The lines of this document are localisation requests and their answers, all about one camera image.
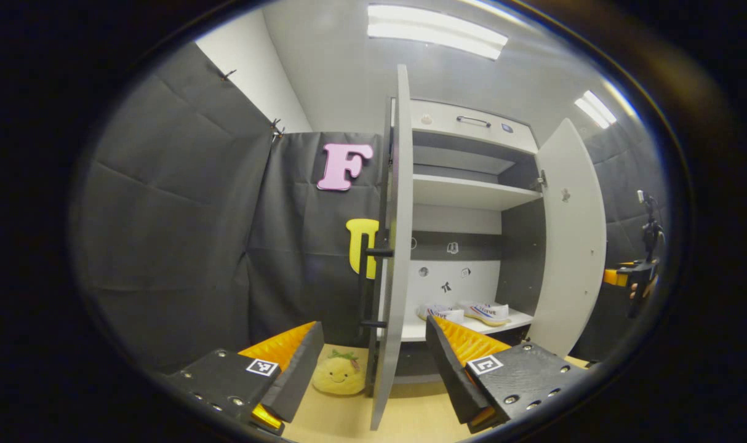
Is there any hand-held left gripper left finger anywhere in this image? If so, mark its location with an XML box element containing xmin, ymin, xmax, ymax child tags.
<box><xmin>167</xmin><ymin>320</ymin><xmax>325</xmax><ymax>434</ymax></box>

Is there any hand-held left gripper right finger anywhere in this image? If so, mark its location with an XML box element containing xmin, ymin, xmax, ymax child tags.
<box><xmin>426</xmin><ymin>316</ymin><xmax>589</xmax><ymax>434</ymax></box>

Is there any grey shoe cabinet door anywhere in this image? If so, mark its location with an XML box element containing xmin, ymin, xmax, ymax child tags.
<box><xmin>526</xmin><ymin>118</ymin><xmax>608</xmax><ymax>359</ymax></box>
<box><xmin>358</xmin><ymin>65</ymin><xmax>414</xmax><ymax>431</ymax></box>

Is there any white canvas shoe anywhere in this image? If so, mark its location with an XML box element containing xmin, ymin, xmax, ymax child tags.
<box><xmin>458</xmin><ymin>300</ymin><xmax>509</xmax><ymax>327</ymax></box>
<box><xmin>417</xmin><ymin>303</ymin><xmax>465</xmax><ymax>324</ymax></box>

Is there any grey shoe cabinet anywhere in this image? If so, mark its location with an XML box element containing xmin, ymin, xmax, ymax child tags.
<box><xmin>389</xmin><ymin>98</ymin><xmax>543</xmax><ymax>382</ymax></box>

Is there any yellow plush toy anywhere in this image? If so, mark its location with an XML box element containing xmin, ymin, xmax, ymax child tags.
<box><xmin>312</xmin><ymin>349</ymin><xmax>367</xmax><ymax>396</ymax></box>

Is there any ceiling light panel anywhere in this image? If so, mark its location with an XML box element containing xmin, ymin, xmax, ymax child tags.
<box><xmin>573</xmin><ymin>90</ymin><xmax>618</xmax><ymax>130</ymax></box>
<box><xmin>367</xmin><ymin>4</ymin><xmax>509</xmax><ymax>60</ymax></box>

